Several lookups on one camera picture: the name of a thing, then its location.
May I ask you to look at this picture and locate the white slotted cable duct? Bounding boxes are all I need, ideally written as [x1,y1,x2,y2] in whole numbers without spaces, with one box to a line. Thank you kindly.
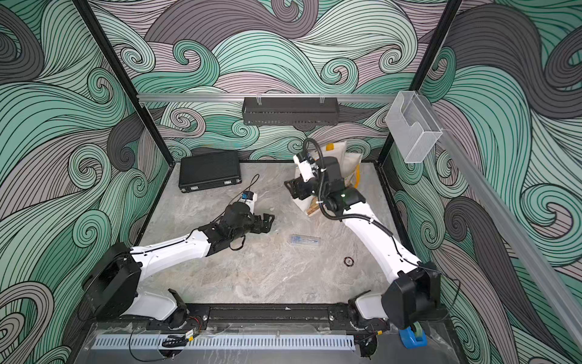
[91,334,356,351]

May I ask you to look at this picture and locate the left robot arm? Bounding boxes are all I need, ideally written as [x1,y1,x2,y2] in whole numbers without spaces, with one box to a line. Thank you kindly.
[82,201,275,329]

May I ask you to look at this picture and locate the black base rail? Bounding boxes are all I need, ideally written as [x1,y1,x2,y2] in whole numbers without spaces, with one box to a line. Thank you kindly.
[85,302,451,329]

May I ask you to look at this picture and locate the black wall shelf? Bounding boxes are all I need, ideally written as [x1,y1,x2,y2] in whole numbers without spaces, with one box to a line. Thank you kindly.
[242,96,340,127]

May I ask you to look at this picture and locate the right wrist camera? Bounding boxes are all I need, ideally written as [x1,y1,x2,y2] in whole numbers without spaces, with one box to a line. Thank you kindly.
[293,138,326,183]

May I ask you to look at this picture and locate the white canvas bag yellow handles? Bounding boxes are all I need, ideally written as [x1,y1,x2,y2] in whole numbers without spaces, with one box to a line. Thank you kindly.
[293,141,363,215]

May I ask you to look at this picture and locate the wooden ruler set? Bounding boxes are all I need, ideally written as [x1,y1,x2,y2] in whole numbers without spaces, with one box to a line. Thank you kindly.
[307,204,320,217]

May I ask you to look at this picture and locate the clear flat compass case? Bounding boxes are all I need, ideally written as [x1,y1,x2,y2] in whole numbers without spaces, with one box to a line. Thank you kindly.
[289,234,321,247]

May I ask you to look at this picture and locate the black briefcase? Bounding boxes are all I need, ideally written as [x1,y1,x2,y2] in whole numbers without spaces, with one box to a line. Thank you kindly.
[178,151,242,193]

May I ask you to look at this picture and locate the blue tape dispenser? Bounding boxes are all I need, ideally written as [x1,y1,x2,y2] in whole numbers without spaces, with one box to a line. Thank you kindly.
[399,322,428,350]

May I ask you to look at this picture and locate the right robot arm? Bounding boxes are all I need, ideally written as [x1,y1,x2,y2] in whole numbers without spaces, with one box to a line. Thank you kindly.
[284,153,441,330]

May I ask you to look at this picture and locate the clear wall bin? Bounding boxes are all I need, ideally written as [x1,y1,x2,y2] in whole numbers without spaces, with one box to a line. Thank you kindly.
[385,91,443,164]

